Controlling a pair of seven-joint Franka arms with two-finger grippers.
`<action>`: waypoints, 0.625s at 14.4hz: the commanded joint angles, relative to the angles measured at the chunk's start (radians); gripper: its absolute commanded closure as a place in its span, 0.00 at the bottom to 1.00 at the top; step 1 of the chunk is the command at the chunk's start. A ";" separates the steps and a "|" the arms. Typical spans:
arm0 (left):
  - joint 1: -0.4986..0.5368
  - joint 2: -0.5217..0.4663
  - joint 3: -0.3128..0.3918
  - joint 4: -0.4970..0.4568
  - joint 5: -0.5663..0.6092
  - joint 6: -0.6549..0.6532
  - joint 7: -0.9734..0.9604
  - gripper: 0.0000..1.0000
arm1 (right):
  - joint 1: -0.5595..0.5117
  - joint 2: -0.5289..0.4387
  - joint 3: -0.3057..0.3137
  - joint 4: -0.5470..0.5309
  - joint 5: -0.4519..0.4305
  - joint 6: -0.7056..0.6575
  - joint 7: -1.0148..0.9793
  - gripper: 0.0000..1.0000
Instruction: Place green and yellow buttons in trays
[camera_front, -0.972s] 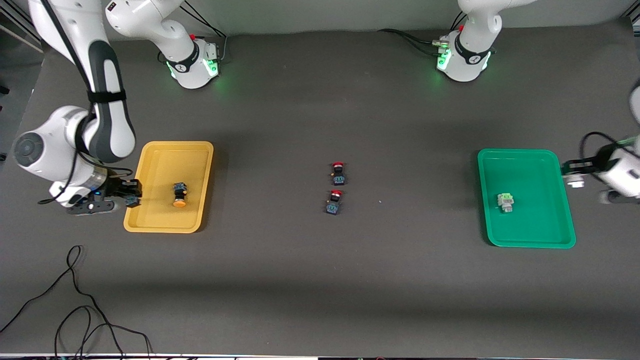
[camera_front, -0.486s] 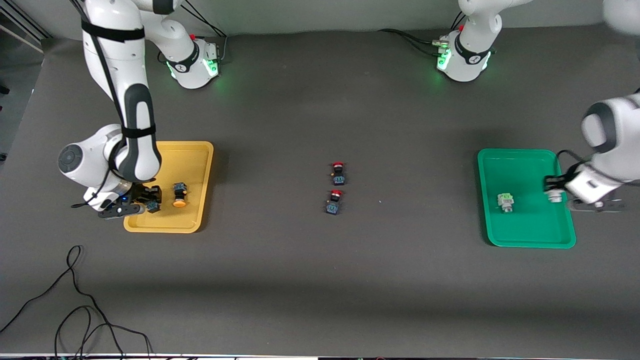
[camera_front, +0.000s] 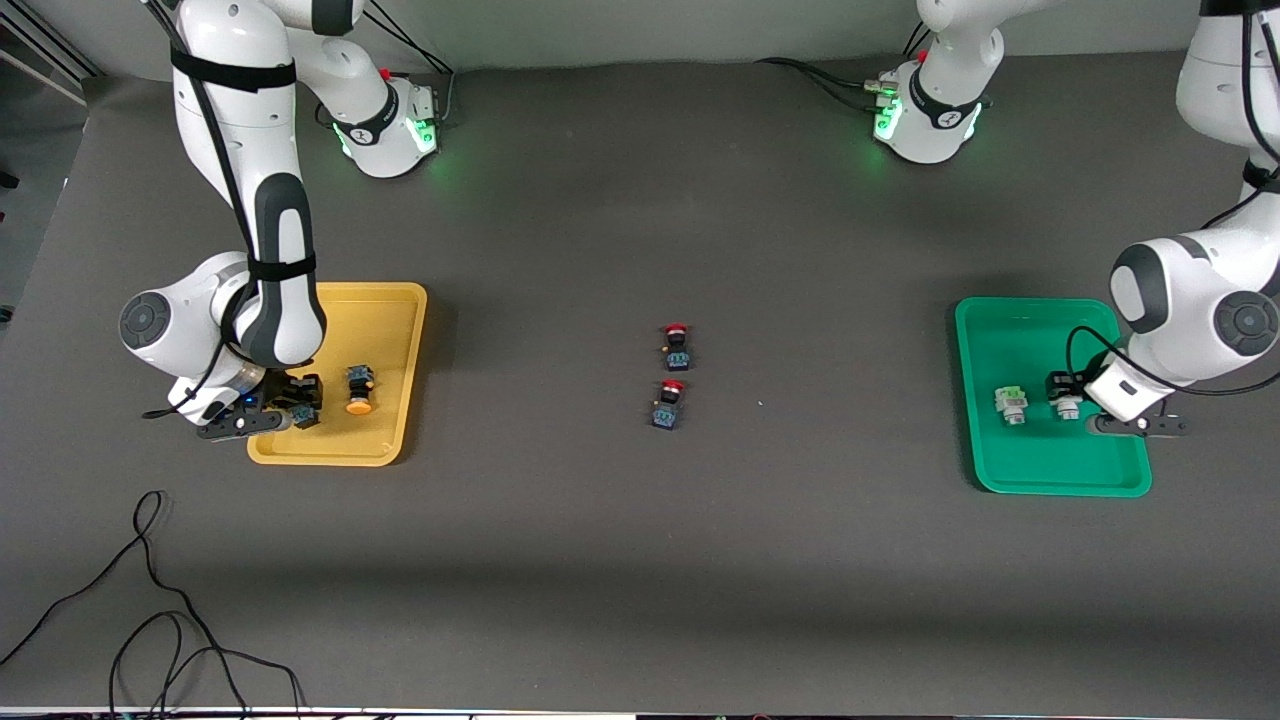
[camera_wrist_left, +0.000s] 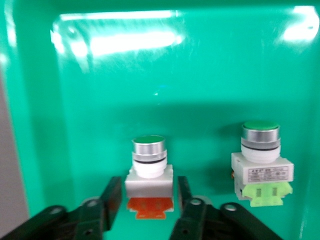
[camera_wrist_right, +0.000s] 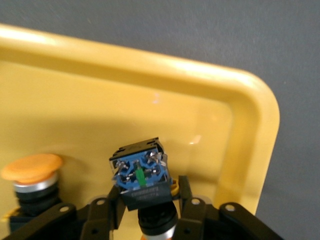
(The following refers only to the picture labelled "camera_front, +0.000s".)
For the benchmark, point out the metal frame rail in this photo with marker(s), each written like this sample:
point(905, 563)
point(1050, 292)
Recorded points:
point(40, 55)

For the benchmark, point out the red mushroom pushbutton switch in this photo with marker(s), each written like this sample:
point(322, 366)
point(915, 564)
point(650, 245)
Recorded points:
point(677, 352)
point(667, 412)

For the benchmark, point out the yellow mushroom pushbutton switch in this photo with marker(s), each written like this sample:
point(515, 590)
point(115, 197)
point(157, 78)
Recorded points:
point(304, 413)
point(358, 382)

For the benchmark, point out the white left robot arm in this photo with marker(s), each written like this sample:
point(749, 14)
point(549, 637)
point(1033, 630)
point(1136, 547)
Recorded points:
point(1190, 290)

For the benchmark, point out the green plastic tray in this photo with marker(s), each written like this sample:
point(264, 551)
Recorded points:
point(1020, 340)

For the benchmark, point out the white pushbutton with green block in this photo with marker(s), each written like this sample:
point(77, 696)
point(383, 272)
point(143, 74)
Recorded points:
point(1012, 402)

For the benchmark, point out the yellow plastic tray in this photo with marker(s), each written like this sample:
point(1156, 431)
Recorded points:
point(385, 330)

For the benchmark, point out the white pushbutton with orange block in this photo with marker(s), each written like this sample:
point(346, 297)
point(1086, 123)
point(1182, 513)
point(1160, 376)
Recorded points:
point(1069, 409)

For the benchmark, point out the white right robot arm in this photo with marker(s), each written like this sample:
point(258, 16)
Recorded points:
point(230, 130)

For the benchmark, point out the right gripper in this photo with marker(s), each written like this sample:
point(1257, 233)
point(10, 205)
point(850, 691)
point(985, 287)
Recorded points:
point(284, 386)

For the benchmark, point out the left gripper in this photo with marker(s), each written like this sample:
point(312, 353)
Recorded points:
point(1058, 385)

